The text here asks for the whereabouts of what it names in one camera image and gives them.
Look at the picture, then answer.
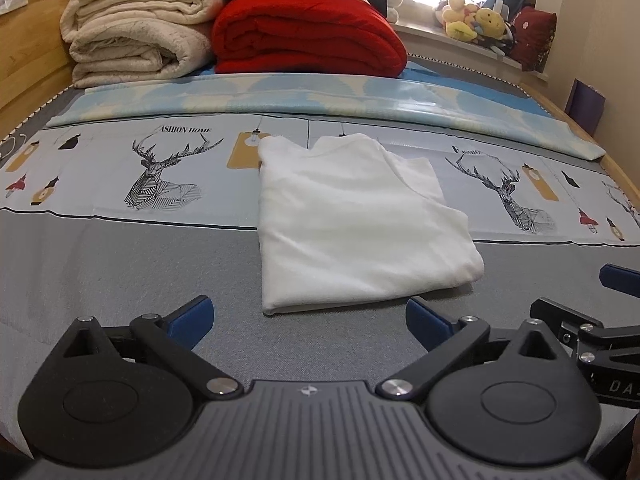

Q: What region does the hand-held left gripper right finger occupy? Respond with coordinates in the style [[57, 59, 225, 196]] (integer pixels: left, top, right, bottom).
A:
[[376, 297, 576, 402]]

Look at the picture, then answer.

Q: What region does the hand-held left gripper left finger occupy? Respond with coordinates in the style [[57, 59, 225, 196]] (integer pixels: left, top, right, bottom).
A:
[[47, 296, 244, 401]]

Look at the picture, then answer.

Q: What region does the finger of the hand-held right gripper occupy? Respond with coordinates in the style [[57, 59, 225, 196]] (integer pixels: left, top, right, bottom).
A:
[[530, 297, 640, 366], [599, 262, 640, 292]]

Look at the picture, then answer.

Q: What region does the white long-sleeve shirt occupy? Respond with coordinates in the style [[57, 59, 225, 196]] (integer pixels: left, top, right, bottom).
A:
[[256, 133, 485, 317]]

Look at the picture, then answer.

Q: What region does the grey printed bed sheet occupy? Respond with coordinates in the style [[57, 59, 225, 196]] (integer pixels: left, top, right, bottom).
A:
[[0, 60, 640, 461]]

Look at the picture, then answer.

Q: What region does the purple paper bag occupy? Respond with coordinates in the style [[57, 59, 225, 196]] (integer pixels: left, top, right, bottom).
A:
[[565, 79, 607, 137]]

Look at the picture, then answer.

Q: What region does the light blue patterned mat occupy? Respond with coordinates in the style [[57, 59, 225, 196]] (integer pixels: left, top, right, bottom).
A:
[[47, 72, 608, 162]]

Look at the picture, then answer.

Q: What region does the dark red cushion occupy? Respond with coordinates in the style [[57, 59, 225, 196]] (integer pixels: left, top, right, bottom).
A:
[[510, 6, 557, 72]]

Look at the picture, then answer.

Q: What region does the white window sill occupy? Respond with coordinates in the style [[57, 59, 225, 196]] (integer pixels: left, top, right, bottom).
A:
[[390, 22, 551, 81]]

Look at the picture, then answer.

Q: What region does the yellow round plush toy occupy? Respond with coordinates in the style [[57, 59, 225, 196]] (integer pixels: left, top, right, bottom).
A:
[[472, 7, 507, 39]]

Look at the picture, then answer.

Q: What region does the cream folded blanket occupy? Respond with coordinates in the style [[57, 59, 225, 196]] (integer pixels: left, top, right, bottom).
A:
[[60, 0, 226, 89]]

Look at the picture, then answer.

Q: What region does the pale yellow plush toy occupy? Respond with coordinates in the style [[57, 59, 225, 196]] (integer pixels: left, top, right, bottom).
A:
[[440, 0, 479, 41]]

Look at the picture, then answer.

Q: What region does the red folded blanket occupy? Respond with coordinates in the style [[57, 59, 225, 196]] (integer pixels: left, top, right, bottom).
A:
[[211, 0, 408, 78]]

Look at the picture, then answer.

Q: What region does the white cable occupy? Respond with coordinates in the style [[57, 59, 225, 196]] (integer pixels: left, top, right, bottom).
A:
[[0, 132, 29, 162]]

